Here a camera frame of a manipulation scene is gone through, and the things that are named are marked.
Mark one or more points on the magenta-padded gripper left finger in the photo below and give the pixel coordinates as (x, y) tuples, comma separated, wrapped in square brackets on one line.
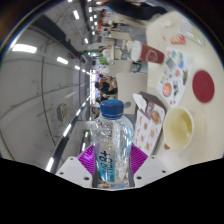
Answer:
[(86, 159)]

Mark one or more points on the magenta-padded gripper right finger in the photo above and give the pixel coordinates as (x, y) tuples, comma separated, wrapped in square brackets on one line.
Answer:
[(138, 159)]

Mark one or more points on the clear water bottle blue cap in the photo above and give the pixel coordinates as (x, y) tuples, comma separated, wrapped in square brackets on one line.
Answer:
[(111, 143)]

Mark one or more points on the brown food tray paper liner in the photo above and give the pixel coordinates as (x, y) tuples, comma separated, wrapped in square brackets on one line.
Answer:
[(148, 131)]

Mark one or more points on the ceiling air conditioner unit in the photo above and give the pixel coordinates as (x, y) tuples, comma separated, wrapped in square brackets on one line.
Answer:
[(62, 111)]

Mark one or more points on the white folded napkin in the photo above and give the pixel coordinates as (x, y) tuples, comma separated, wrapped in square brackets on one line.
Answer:
[(140, 101)]

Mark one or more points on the cream chair with round hole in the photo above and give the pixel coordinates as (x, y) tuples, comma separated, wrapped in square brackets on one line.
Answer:
[(131, 86)]

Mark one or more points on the colourful printed sticker sheet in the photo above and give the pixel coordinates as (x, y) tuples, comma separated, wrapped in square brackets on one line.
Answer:
[(175, 75)]

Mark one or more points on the flat round red coaster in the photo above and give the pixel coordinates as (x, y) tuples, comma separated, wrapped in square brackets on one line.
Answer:
[(203, 86)]

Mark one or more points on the red paper cup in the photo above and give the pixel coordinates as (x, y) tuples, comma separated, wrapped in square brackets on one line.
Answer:
[(151, 54)]

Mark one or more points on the small red sauce packet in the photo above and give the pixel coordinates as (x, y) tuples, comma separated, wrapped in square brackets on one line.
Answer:
[(177, 39)]

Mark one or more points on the ceiling strip lights group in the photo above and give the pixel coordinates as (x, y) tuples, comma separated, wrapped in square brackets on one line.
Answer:
[(24, 48)]

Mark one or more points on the white wet wipe packet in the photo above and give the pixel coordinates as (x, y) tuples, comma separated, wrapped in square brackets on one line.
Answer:
[(191, 31)]

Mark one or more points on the crumpled white tissue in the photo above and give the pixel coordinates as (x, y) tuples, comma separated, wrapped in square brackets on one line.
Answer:
[(165, 23)]

